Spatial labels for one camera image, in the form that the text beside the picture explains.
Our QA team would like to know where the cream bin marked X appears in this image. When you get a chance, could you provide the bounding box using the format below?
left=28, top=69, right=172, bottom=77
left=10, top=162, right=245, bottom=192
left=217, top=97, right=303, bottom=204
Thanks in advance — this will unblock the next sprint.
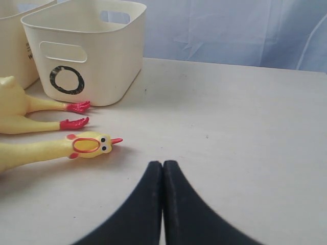
left=1, top=0, right=57, bottom=89

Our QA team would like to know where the whole yellow rubber chicken front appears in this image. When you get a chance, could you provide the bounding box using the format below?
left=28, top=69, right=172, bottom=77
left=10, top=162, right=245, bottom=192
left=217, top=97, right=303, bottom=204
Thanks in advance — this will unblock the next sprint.
left=1, top=131, right=123, bottom=172

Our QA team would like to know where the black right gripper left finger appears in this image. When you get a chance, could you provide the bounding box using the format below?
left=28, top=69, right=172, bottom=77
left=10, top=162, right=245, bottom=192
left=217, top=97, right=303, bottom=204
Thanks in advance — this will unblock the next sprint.
left=75, top=161, right=162, bottom=245

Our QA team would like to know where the cream bin marked O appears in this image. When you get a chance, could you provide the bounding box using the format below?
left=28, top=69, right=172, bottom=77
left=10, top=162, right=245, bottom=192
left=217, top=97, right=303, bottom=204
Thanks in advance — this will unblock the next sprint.
left=21, top=1, right=147, bottom=106

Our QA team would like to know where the light blue backdrop curtain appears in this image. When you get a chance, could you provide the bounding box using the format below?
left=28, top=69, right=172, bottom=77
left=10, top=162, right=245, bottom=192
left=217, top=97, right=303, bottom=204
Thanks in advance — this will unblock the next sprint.
left=144, top=0, right=326, bottom=72

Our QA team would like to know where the whole yellow rubber chicken rear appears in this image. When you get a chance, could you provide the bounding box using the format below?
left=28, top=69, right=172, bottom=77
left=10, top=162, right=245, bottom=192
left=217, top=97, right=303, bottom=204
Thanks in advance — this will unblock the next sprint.
left=1, top=76, right=90, bottom=135

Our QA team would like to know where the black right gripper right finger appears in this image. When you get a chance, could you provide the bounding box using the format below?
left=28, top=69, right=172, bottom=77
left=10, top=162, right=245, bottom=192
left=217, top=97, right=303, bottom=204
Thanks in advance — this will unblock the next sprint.
left=162, top=160, right=260, bottom=245

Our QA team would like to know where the whole yellow rubber chicken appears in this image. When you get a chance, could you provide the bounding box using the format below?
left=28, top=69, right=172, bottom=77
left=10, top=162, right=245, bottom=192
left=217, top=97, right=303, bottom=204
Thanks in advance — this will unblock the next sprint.
left=1, top=76, right=90, bottom=135
left=1, top=131, right=123, bottom=172

